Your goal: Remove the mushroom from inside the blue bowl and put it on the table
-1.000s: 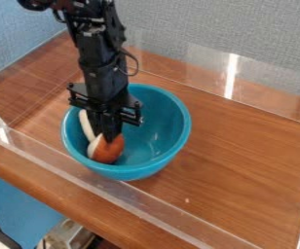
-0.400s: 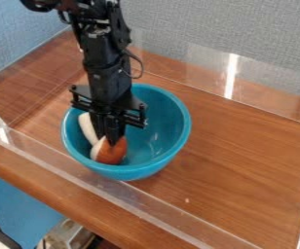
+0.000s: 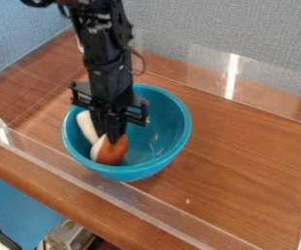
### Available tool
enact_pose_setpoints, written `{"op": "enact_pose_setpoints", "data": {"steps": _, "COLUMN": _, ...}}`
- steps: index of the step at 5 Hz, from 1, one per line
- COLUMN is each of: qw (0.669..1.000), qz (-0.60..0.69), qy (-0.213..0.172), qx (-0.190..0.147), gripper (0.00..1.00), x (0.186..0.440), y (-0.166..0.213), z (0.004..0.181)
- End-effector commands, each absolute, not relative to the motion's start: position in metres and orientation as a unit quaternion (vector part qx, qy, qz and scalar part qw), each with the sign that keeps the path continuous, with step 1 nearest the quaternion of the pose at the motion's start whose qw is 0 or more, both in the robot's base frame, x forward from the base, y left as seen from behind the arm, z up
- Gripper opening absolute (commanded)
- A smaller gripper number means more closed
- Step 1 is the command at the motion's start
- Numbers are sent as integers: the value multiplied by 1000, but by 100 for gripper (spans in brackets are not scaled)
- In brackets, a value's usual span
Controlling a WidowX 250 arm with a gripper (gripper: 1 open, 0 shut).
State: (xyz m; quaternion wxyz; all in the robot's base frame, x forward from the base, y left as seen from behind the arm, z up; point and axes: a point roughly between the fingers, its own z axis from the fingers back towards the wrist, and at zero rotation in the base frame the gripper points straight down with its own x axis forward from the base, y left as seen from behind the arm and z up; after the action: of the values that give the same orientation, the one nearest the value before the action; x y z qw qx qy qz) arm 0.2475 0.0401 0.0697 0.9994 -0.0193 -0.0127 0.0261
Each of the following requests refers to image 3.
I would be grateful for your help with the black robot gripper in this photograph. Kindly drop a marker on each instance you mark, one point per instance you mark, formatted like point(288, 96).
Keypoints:
point(108, 96)

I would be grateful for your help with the brown and white toy mushroom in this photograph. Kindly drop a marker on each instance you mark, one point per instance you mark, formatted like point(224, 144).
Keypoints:
point(104, 152)

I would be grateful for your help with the blue plastic bowl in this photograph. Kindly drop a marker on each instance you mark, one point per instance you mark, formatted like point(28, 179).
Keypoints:
point(154, 144)

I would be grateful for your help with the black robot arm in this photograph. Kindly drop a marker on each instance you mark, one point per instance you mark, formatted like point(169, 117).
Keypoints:
point(105, 34)

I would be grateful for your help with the white power strip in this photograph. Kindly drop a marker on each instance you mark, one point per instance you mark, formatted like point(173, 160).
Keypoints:
point(69, 236)

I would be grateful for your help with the clear acrylic table barrier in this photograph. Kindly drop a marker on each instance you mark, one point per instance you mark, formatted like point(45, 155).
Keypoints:
point(229, 193)

